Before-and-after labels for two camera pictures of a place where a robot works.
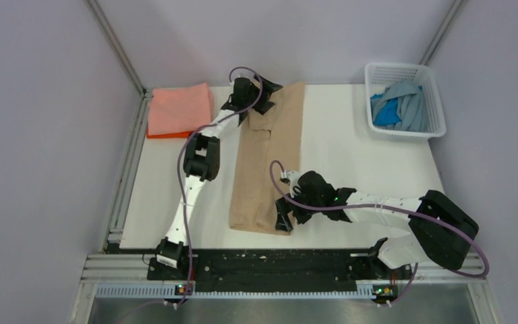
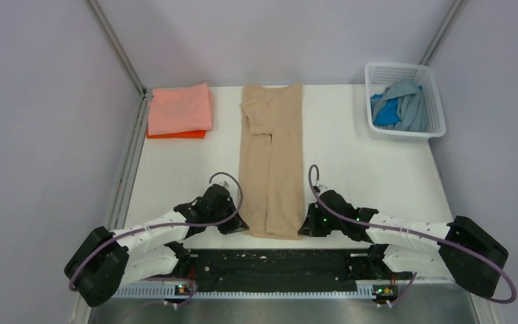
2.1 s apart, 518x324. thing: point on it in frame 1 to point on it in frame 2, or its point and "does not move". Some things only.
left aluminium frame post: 117,46 does not move
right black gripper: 286,204 to 311,227
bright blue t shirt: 388,113 does not move
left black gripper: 262,105 to 237,225
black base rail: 276,270 does not move
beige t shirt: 269,166 does not move
